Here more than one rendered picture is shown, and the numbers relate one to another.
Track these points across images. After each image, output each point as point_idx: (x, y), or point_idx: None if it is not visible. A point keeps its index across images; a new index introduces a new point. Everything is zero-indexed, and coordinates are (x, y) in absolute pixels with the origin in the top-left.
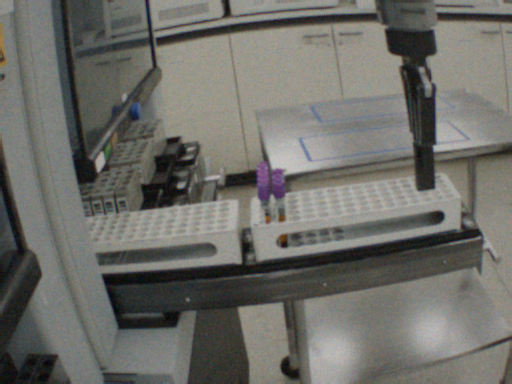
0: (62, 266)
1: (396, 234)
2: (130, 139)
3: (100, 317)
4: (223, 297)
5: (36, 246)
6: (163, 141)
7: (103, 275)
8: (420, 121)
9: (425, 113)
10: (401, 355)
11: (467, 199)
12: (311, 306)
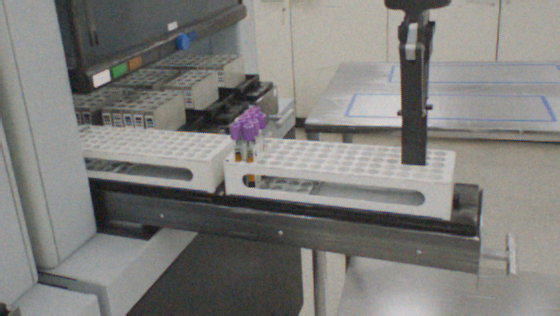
0: (21, 162)
1: (360, 202)
2: (202, 68)
3: (65, 217)
4: (191, 220)
5: None
6: (239, 76)
7: (96, 179)
8: (400, 87)
9: (407, 78)
10: None
11: None
12: (371, 259)
